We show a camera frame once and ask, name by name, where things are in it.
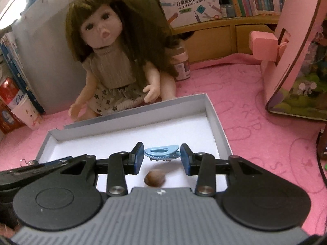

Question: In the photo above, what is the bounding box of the small dark bottle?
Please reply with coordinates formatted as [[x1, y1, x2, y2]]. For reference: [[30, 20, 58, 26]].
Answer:
[[220, 0, 234, 18]]

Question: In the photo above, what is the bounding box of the red cardboard box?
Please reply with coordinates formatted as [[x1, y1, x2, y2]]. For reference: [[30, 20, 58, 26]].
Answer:
[[0, 99, 26, 135]]

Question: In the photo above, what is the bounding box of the pink block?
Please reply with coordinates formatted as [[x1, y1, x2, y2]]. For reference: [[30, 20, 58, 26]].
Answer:
[[250, 30, 280, 62]]

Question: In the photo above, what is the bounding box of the blue hair clip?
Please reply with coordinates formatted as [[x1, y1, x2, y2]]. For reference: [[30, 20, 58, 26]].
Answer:
[[144, 144, 181, 163]]

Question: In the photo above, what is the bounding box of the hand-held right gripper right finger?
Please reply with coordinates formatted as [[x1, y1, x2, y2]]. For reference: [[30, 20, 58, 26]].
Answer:
[[180, 143, 256, 197]]

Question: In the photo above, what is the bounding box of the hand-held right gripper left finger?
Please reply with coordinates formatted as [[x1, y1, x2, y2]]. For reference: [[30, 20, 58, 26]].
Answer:
[[62, 141, 145, 197]]

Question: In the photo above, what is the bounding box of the white pencil-print box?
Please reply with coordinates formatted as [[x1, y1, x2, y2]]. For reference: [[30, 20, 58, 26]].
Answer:
[[155, 0, 223, 28]]

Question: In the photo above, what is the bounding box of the pink wooden dollhouse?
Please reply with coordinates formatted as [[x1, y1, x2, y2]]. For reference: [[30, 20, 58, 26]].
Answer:
[[261, 0, 327, 122]]

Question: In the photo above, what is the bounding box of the white cardboard box tray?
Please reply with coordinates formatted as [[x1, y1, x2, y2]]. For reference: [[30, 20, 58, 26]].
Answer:
[[34, 93, 233, 193]]

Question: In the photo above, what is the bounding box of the white paper cup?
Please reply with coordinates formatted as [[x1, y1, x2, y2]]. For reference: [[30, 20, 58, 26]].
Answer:
[[10, 98, 43, 130]]

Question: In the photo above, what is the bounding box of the black smartphone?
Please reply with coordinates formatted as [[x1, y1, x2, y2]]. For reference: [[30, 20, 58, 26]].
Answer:
[[317, 129, 327, 159]]

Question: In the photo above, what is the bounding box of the yellow wooden drawer shelf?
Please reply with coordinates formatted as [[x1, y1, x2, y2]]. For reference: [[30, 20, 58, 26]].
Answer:
[[171, 15, 280, 64]]

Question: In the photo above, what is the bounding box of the long-haired baby doll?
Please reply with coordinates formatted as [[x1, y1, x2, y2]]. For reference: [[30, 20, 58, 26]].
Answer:
[[65, 0, 191, 123]]

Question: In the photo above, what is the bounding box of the brown nut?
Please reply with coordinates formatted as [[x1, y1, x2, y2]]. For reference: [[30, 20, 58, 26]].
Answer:
[[144, 170, 166, 187]]

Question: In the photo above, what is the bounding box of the blue starry book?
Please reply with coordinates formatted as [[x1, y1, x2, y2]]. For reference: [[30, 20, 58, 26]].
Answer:
[[0, 34, 45, 114]]

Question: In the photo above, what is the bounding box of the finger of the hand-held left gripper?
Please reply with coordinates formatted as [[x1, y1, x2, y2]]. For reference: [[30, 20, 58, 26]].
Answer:
[[38, 156, 85, 166]]

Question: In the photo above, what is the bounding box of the pink bottle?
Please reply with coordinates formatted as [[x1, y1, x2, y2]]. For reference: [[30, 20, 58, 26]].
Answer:
[[171, 45, 192, 81]]

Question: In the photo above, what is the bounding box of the red snack packet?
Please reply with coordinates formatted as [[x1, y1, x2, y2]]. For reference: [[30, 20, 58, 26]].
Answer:
[[0, 78, 22, 110]]

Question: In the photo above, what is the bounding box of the pink tablecloth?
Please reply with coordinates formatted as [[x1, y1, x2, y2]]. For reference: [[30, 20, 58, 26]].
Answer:
[[0, 53, 327, 236]]

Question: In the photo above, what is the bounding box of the grey board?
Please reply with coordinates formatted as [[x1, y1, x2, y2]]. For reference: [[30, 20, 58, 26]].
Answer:
[[11, 0, 95, 114]]

